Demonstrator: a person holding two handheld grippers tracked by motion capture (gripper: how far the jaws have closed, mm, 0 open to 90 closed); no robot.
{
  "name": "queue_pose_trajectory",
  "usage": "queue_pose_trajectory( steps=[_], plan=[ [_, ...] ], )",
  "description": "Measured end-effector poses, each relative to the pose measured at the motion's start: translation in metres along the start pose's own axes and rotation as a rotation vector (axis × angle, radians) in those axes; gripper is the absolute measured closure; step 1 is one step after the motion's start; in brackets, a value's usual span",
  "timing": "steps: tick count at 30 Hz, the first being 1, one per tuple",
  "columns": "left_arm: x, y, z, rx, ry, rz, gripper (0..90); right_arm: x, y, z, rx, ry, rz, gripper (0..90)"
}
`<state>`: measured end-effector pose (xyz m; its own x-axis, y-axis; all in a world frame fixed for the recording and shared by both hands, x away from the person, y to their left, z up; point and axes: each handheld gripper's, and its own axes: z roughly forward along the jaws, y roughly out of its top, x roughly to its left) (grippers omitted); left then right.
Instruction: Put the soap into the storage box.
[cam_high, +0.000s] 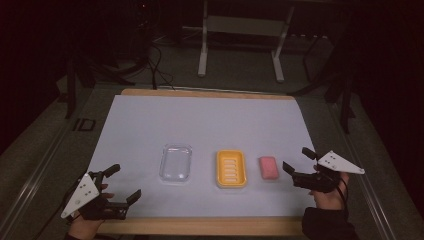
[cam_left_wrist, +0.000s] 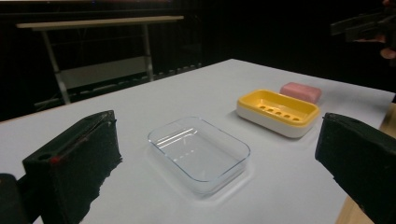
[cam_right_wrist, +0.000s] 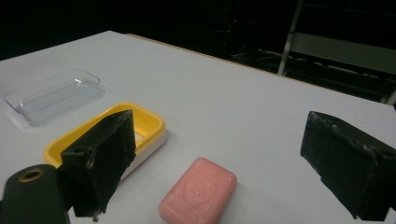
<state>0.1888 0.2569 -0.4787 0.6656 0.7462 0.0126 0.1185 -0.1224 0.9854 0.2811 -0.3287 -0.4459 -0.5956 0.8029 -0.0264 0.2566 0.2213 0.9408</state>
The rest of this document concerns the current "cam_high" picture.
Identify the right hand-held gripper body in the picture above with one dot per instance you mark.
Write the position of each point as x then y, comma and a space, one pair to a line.
320, 180

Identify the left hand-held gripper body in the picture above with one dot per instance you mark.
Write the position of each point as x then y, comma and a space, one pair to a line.
81, 193

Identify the pink soap bar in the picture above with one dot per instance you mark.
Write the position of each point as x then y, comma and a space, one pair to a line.
268, 167

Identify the clear plastic tray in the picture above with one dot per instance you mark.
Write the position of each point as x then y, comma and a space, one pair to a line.
175, 163

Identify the yellow soap dish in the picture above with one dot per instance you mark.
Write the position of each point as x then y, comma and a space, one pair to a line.
231, 168

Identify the person's right hand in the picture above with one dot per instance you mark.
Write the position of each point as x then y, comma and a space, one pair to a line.
328, 199

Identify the person's left hand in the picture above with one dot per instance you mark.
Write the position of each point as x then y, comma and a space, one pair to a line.
83, 228

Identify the black tripod stand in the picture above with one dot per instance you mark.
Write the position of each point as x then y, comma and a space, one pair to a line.
340, 86
76, 76

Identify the white table mat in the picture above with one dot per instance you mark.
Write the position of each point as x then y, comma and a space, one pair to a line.
200, 133

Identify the black rectangular floor bracket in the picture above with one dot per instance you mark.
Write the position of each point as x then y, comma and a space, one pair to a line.
85, 124

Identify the white metal stand frame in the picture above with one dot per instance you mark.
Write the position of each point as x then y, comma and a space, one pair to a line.
241, 30

